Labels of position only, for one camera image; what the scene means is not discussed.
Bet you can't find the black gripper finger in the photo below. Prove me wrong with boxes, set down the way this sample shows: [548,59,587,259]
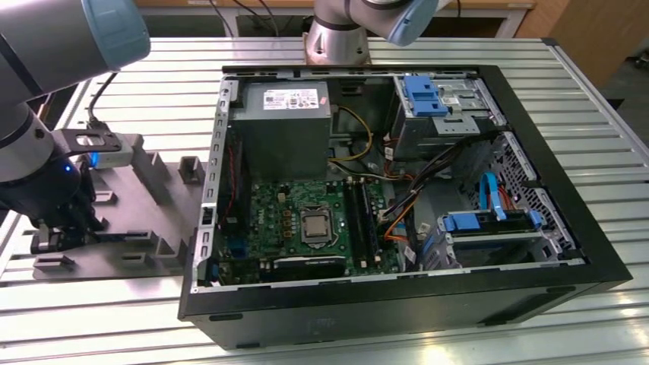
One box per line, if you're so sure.
[30,216,111,255]

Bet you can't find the black RAM slot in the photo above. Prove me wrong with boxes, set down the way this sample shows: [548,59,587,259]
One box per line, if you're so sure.
[354,176,376,265]
[339,176,363,267]

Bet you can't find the RAM slot white latches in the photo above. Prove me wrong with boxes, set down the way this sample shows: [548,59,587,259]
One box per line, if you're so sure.
[346,176,368,266]

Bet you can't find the grey parts rack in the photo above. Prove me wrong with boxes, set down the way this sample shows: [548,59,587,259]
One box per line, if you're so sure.
[31,133,212,281]

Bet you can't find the blue board connector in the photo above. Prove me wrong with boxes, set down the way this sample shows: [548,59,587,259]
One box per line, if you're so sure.
[227,236,248,262]

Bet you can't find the green motherboard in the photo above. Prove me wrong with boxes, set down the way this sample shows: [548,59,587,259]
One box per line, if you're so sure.
[219,177,407,285]

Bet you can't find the black graphics card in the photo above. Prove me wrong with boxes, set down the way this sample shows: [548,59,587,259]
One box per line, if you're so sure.
[262,254,350,282]

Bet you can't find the grey power supply unit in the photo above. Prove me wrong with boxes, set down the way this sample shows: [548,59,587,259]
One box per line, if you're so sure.
[227,79,334,182]

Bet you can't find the metal socket cover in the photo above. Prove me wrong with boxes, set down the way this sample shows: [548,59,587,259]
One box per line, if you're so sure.
[299,207,336,248]

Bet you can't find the CPU socket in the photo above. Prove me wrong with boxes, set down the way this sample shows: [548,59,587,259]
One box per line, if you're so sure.
[298,205,340,250]

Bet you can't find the silver CPU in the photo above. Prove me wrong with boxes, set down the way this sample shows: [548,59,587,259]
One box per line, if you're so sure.
[304,217,331,239]

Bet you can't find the black open PC case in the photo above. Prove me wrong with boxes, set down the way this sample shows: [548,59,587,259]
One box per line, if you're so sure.
[176,64,635,351]

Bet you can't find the hard disk in blue carrier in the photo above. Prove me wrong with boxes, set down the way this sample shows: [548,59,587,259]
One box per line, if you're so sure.
[439,210,546,239]

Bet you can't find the blue drive bay latch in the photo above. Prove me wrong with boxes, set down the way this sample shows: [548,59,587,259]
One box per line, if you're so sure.
[403,75,451,118]

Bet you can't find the metal drive cage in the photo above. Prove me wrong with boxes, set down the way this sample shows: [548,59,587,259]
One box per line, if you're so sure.
[390,74,508,160]

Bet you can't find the metal disk bay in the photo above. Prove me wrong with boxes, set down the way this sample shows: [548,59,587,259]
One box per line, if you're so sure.
[420,227,584,273]

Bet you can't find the white framed desk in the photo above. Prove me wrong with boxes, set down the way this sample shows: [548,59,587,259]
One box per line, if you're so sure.
[139,0,539,39]

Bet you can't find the brown wooden cabinet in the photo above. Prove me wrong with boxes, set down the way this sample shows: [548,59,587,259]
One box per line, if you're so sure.
[516,0,649,90]

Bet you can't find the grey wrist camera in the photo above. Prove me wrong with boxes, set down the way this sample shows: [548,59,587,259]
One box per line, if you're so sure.
[61,128,147,170]

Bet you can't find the black camera cable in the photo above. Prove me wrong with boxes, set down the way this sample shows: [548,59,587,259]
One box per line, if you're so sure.
[87,71,119,132]

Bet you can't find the wire locking lever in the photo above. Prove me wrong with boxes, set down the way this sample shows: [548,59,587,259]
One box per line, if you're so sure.
[330,208,342,249]

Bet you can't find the orange red yellow wires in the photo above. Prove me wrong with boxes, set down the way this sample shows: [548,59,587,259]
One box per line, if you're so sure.
[383,220,407,244]

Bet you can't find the red orange drive wires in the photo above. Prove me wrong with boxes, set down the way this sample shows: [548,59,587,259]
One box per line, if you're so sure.
[380,131,415,183]

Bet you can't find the black striped wire bundle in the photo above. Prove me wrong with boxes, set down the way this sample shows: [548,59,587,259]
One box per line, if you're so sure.
[378,131,502,221]

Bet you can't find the blue SATA cable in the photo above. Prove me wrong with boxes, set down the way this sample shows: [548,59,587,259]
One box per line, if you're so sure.
[479,171,510,222]

